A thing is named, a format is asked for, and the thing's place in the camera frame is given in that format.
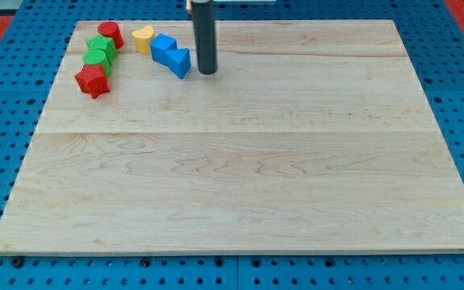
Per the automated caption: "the red star block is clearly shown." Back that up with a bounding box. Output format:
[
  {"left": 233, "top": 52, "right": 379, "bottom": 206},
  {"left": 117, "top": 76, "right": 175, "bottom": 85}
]
[{"left": 75, "top": 64, "right": 110, "bottom": 99}]

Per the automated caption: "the green star block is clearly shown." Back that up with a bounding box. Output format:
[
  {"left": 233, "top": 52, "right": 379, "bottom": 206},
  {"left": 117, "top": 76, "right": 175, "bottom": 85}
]
[{"left": 85, "top": 34, "right": 118, "bottom": 64}]

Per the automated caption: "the wooden board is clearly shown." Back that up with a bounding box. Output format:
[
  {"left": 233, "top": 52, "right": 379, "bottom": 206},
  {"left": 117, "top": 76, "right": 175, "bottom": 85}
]
[{"left": 0, "top": 20, "right": 464, "bottom": 257}]

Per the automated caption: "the blue triangle block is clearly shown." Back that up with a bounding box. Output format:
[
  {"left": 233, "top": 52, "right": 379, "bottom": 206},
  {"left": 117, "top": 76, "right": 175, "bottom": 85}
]
[{"left": 166, "top": 48, "right": 191, "bottom": 79}]

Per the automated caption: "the blue cube block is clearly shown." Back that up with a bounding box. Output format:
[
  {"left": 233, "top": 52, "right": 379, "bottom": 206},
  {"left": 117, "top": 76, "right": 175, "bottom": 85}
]
[{"left": 150, "top": 34, "right": 177, "bottom": 66}]

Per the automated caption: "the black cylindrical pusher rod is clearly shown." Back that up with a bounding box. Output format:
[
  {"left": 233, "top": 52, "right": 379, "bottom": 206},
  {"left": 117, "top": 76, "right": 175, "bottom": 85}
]
[{"left": 190, "top": 0, "right": 218, "bottom": 75}]

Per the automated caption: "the yellow heart block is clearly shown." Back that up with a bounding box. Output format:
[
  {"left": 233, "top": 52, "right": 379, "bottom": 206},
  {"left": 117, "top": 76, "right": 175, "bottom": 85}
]
[{"left": 132, "top": 25, "right": 155, "bottom": 55}]

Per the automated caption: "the green cylinder block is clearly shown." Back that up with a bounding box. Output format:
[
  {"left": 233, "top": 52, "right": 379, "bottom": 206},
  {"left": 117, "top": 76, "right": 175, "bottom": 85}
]
[{"left": 83, "top": 49, "right": 112, "bottom": 77}]

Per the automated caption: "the red cylinder block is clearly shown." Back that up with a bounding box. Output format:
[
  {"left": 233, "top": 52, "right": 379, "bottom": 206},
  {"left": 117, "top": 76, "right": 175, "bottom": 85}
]
[{"left": 97, "top": 21, "right": 124, "bottom": 49}]

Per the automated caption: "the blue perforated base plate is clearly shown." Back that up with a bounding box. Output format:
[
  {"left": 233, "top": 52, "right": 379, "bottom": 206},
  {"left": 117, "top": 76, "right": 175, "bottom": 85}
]
[{"left": 0, "top": 1, "right": 464, "bottom": 289}]

